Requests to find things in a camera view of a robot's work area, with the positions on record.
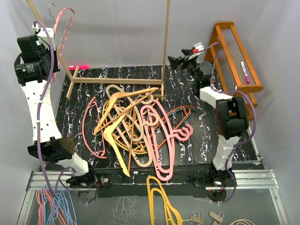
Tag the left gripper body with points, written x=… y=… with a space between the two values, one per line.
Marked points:
x=48 y=47

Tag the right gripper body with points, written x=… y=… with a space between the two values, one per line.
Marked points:
x=191 y=56

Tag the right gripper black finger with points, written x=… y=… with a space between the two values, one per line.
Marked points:
x=187 y=52
x=175 y=62

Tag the pink wavy wire hanger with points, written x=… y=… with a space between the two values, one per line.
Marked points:
x=63 y=35

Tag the pink curved wire hanger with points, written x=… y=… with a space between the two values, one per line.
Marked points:
x=93 y=142

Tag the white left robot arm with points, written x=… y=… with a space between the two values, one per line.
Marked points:
x=34 y=68

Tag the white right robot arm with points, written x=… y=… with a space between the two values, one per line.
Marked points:
x=231 y=115

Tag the orange wooden shelf rack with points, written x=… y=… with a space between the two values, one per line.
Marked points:
x=228 y=57

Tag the pink tape strip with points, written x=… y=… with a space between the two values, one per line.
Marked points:
x=80 y=67

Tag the pink white marker pen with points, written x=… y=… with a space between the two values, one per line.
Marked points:
x=245 y=72

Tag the beige flat plastic hanger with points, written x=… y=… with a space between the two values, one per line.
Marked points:
x=133 y=133

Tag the pink flat plastic hanger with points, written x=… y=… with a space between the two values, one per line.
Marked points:
x=161 y=136

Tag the orange plastic curved hanger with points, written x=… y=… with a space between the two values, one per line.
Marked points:
x=120 y=139

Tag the yellow plastic hanger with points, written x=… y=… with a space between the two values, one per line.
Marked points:
x=160 y=207

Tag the beige clip left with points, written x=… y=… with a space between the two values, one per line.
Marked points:
x=198 y=218

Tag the beige clip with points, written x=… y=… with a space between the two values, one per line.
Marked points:
x=198 y=218
x=218 y=219

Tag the beige clip right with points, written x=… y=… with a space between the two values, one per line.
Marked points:
x=218 y=219

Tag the cream hanger bottom edge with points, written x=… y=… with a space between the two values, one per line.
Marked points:
x=242 y=222

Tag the wooden garment rack frame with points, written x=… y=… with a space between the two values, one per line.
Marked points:
x=75 y=79

